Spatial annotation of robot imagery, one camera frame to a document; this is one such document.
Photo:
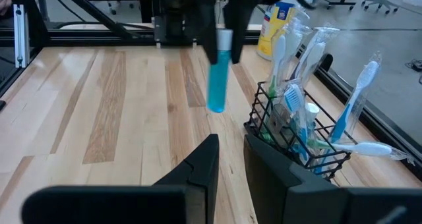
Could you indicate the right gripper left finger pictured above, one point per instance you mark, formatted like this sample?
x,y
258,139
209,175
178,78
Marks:
x,y
158,204

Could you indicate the silver aluminium post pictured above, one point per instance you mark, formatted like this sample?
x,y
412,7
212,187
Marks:
x,y
19,36

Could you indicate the yellow disinfectant wipes canister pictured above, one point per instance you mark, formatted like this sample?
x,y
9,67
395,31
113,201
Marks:
x,y
273,29

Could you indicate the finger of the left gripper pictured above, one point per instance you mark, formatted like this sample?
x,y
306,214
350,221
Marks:
x,y
239,29
210,33

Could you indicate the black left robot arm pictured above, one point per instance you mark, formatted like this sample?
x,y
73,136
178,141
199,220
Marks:
x,y
174,29

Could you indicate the person's hand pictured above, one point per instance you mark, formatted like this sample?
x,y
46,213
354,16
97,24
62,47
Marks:
x,y
4,1

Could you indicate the white toothbrush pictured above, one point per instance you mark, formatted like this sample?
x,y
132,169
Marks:
x,y
313,52

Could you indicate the green toothbrush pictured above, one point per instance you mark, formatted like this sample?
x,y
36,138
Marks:
x,y
278,49

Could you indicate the grey office chair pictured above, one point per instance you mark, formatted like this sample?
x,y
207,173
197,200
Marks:
x,y
385,0

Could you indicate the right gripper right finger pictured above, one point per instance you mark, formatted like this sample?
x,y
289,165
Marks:
x,y
296,204

